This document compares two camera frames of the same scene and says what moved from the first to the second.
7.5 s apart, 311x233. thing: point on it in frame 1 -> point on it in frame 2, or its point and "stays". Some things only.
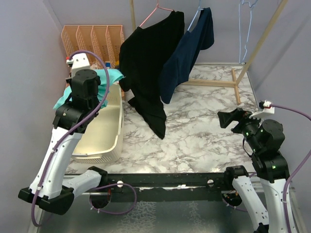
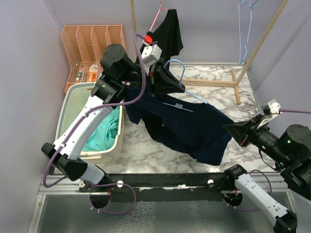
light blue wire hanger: (247, 4) stays
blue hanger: (194, 22) -> (180, 105)
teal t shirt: (114, 76) -> (104, 136)
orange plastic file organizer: (105, 40) stays
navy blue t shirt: (184, 52) -> (188, 124)
